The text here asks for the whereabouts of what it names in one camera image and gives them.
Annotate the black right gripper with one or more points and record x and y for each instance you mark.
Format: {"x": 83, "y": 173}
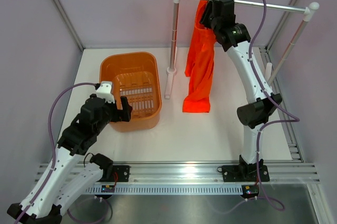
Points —
{"x": 204, "y": 20}

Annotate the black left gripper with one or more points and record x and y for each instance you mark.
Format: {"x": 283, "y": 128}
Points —
{"x": 124, "y": 114}

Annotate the orange shorts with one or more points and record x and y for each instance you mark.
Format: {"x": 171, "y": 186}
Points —
{"x": 199, "y": 66}

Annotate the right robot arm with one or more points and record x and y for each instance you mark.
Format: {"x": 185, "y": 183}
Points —
{"x": 261, "y": 101}

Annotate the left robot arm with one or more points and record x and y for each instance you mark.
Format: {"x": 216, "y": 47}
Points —
{"x": 52, "y": 196}

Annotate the orange plastic basket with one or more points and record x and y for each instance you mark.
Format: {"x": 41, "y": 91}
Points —
{"x": 135, "y": 76}

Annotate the white and metal clothes rack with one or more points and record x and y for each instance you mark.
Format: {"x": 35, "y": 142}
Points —
{"x": 308, "y": 12}

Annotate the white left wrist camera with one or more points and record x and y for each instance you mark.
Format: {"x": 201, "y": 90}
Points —
{"x": 104, "y": 91}

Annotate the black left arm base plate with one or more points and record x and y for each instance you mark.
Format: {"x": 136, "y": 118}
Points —
{"x": 119, "y": 173}

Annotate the white slotted cable duct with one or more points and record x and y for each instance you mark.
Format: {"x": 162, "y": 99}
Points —
{"x": 164, "y": 190}

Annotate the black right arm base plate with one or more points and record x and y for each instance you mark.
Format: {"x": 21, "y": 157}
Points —
{"x": 231, "y": 173}

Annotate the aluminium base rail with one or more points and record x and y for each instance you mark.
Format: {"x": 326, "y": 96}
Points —
{"x": 209, "y": 172}

